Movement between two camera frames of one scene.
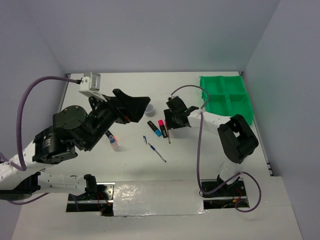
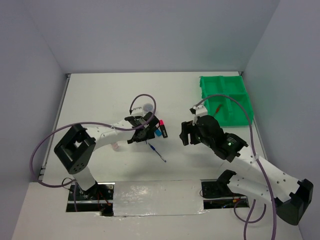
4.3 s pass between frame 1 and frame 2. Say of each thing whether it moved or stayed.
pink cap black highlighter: stayed
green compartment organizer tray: stayed
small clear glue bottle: stayed
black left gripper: moved
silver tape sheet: stayed
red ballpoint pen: moved
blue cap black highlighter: stayed
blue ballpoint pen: stayed
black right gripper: moved
